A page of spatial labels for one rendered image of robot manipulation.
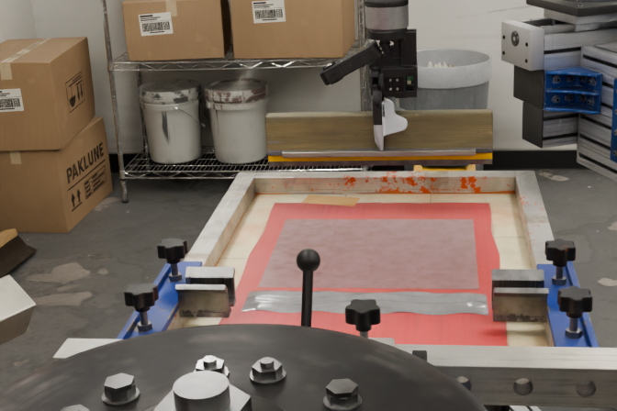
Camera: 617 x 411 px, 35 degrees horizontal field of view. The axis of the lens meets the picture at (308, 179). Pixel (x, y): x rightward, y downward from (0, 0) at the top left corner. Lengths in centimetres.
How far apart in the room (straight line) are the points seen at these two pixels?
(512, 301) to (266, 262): 46
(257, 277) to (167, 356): 98
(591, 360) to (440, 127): 72
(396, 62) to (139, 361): 120
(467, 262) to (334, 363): 104
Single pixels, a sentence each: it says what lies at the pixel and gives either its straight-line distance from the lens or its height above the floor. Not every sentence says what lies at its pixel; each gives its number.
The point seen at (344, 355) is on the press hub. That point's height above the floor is 131.
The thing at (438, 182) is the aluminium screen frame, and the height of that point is 98.
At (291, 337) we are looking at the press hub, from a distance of 62.
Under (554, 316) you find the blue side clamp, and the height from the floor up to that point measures 100.
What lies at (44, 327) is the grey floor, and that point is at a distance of 376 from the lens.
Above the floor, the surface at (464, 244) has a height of 96.
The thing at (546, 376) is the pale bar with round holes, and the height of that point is 103.
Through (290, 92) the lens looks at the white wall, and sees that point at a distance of 512.
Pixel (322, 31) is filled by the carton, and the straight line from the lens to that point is 454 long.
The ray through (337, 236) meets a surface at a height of 96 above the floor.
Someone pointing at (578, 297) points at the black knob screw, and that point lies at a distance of 126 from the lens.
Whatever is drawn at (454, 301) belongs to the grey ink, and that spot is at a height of 96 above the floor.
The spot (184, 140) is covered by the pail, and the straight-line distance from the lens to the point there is 491.
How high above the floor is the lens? 159
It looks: 18 degrees down
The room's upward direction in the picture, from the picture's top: 3 degrees counter-clockwise
